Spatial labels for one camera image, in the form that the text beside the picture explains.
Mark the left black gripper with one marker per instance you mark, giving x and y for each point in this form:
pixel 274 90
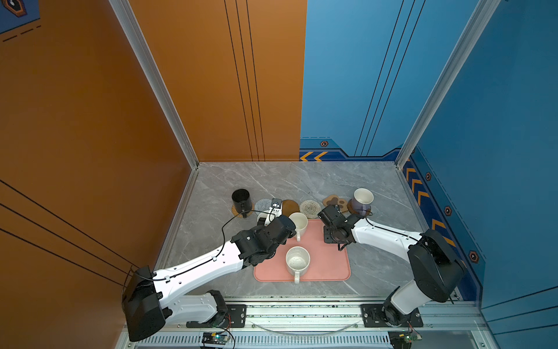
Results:
pixel 261 225

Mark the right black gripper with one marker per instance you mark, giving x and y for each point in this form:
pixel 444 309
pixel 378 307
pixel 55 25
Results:
pixel 326 239

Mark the paw print brown coaster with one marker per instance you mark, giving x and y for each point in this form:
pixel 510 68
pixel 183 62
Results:
pixel 336 201

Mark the grey round patterned coaster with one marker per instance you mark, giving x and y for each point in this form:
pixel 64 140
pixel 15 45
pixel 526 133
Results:
pixel 262 205

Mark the cream white mug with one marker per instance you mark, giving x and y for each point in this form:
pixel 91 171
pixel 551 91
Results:
pixel 301 223

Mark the white mug purple handle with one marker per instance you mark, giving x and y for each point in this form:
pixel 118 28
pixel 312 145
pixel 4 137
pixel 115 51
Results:
pixel 361 201

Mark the black mug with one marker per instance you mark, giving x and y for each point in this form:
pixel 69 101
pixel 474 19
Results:
pixel 242 203

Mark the white mug blue handle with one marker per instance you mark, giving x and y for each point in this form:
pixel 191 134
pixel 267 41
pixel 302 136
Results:
pixel 265 218

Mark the dark brown round coaster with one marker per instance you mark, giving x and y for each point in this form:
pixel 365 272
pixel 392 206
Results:
pixel 351 209

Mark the woven orange round coaster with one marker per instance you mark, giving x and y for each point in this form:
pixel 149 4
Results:
pixel 235 213

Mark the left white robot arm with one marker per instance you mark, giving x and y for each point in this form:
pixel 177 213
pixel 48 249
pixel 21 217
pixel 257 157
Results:
pixel 153 299

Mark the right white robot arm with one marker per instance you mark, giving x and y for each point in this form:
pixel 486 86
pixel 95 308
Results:
pixel 436 267

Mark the white patterned round coaster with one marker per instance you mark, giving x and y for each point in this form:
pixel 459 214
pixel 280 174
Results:
pixel 310 209

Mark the plain brown round coaster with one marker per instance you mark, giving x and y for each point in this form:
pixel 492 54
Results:
pixel 289 207

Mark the pink rectangular tray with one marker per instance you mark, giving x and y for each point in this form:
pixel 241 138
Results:
pixel 327 263

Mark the left green circuit board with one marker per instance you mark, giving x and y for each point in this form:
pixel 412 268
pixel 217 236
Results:
pixel 215 340

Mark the right circuit board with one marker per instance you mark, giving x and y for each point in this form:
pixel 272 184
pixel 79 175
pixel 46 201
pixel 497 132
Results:
pixel 404 340

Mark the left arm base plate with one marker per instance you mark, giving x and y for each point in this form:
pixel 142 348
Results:
pixel 234 318

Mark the aluminium front rail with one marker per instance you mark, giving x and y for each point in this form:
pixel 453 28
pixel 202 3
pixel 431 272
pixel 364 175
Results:
pixel 277 314

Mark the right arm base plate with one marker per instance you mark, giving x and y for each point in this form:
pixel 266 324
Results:
pixel 373 316

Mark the right aluminium corner post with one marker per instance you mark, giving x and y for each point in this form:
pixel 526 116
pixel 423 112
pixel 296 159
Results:
pixel 473 30

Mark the aluminium corner post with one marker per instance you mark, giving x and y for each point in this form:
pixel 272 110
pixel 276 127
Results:
pixel 133 32
pixel 473 30

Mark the left aluminium corner post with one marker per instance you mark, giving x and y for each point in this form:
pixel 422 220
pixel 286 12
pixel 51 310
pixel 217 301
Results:
pixel 133 32

